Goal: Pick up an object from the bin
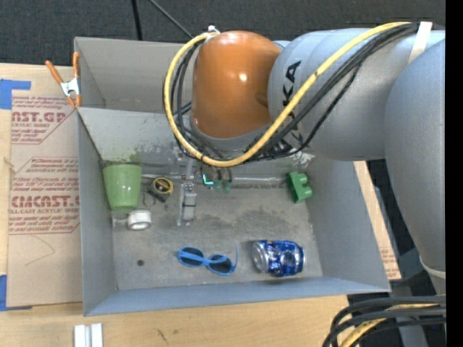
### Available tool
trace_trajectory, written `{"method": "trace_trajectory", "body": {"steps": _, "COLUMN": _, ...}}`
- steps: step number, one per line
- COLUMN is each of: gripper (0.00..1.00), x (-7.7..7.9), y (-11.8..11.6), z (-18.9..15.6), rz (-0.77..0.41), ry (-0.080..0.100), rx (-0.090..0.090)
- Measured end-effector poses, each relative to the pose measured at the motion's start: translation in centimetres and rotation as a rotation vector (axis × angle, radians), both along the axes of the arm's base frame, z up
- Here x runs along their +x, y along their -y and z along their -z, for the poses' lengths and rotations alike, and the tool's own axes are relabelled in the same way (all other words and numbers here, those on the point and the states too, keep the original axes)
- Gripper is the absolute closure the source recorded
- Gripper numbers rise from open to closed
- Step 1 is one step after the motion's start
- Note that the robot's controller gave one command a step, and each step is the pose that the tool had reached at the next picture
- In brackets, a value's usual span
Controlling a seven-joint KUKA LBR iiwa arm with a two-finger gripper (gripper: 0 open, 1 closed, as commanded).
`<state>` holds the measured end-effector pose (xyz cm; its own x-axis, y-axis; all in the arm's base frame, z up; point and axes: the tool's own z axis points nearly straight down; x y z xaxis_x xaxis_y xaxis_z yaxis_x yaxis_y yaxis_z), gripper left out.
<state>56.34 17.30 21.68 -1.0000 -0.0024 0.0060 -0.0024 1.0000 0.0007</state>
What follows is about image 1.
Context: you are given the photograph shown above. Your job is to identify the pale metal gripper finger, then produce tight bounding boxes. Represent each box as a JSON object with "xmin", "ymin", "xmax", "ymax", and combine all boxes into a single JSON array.
[
  {"xmin": 183, "ymin": 181, "xmax": 198, "ymax": 223},
  {"xmin": 176, "ymin": 185, "xmax": 186, "ymax": 228}
]

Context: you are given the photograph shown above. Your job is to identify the white tape roll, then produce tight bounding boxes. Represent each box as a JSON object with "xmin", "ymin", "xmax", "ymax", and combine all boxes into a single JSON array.
[{"xmin": 126, "ymin": 209, "xmax": 153, "ymax": 231}]

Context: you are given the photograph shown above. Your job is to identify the green plastic cup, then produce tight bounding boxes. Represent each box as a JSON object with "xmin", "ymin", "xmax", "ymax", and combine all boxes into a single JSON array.
[{"xmin": 102, "ymin": 162, "xmax": 143, "ymax": 212}]

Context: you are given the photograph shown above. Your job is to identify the blue sunglasses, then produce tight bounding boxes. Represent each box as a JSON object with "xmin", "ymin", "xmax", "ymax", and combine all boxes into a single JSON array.
[{"xmin": 176, "ymin": 243, "xmax": 240, "ymax": 278}]

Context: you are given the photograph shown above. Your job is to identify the grey metal bin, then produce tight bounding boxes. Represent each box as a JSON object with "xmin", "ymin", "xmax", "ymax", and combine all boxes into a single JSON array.
[{"xmin": 73, "ymin": 36, "xmax": 393, "ymax": 317}]

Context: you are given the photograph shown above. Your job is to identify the crushed blue drink can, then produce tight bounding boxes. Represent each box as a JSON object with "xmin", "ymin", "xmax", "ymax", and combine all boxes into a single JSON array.
[{"xmin": 251, "ymin": 239, "xmax": 307, "ymax": 278}]

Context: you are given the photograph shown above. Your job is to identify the green toy brick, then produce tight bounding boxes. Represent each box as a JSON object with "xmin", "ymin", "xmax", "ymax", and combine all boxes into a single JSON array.
[{"xmin": 285, "ymin": 171, "xmax": 314, "ymax": 205}]

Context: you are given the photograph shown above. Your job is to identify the brown cardboard board, red print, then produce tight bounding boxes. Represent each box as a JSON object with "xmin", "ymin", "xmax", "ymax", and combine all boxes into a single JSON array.
[{"xmin": 0, "ymin": 62, "xmax": 403, "ymax": 312}]

